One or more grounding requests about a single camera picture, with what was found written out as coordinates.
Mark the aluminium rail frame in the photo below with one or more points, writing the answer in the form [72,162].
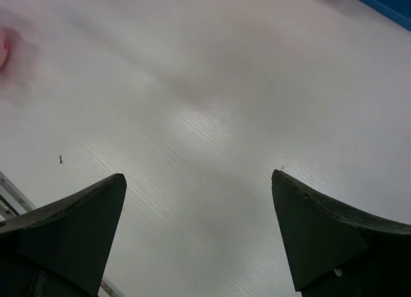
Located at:
[15,203]

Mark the blue wooden toy shelf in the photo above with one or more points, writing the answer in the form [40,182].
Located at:
[397,11]

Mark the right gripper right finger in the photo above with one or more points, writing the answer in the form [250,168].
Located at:
[334,249]

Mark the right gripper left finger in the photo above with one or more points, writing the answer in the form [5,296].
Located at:
[62,248]

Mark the pink pig plush dotted dress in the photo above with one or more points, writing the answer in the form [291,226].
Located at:
[4,48]

